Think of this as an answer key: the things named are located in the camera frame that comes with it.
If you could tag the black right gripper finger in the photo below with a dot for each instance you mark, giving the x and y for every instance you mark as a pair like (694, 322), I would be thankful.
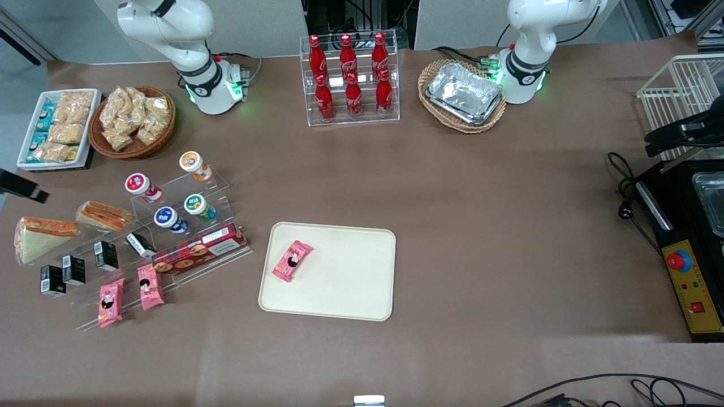
(20, 186)

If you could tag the large triangular sandwich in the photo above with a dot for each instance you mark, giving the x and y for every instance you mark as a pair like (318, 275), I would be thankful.
(39, 243)

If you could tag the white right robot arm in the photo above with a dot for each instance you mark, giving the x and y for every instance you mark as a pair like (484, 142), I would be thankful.
(192, 34)

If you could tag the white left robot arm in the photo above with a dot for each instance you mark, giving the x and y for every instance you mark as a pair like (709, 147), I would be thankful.
(531, 28)

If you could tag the small wrapped sandwich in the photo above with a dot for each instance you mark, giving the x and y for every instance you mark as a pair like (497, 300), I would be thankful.
(104, 216)

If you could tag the cream plastic serving tray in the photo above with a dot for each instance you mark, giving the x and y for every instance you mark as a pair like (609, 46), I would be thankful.
(345, 277)

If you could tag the beige cracker pack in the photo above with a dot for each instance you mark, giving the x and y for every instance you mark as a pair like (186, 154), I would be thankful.
(51, 152)
(72, 115)
(66, 133)
(77, 99)

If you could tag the blue snack pack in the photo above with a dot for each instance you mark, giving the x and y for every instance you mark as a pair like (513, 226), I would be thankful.
(47, 117)
(38, 144)

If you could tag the white rectangular snack bin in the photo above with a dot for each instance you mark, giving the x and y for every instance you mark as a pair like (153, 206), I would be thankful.
(90, 133)

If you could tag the small black box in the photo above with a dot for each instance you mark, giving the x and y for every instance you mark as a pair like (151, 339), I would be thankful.
(106, 256)
(52, 281)
(74, 271)
(140, 245)

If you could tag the clear bag of puffed snacks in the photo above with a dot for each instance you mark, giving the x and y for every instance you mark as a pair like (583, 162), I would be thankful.
(113, 113)
(157, 107)
(151, 131)
(119, 138)
(131, 99)

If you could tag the red lid yogurt cup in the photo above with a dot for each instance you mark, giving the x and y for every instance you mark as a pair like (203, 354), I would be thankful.
(138, 184)

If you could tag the pink snack pack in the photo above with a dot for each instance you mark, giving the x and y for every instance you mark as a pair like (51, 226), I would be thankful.
(111, 303)
(150, 287)
(292, 261)

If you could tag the blue lid yogurt cup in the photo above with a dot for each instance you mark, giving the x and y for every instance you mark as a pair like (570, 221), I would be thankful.
(166, 216)

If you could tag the brown round wicker basket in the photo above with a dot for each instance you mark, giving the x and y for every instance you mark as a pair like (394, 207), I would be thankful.
(164, 135)

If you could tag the orange lid yogurt cup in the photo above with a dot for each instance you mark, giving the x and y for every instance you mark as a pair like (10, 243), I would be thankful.
(192, 161)

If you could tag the green lid yogurt cup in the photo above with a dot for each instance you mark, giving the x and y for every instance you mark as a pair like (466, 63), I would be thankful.
(195, 204)

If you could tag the long red cookie box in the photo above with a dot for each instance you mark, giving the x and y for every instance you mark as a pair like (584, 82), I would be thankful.
(198, 250)

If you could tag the clear acrylic stepped display stand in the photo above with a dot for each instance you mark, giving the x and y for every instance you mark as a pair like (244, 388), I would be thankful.
(215, 186)

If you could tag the red cola bottle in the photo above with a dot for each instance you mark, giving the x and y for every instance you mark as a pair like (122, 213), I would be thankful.
(324, 102)
(354, 100)
(347, 56)
(379, 56)
(384, 96)
(317, 59)

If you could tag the clear acrylic bottle rack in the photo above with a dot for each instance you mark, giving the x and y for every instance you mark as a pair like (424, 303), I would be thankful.
(365, 121)

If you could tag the light oval wicker basket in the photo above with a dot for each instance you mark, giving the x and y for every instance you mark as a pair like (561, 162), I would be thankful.
(430, 73)

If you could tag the stack of aluminium foil trays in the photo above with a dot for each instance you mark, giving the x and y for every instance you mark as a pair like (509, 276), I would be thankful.
(464, 90)

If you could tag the black machine with yellow panel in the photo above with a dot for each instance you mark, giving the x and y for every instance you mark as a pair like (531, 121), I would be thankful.
(679, 198)

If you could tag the red emergency stop button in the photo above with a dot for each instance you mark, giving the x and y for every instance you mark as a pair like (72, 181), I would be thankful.
(679, 260)

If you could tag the steel pan insert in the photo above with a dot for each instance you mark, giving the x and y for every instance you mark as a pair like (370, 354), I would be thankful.
(711, 198)

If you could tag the metal shelf rack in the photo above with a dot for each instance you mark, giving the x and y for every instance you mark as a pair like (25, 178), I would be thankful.
(690, 14)

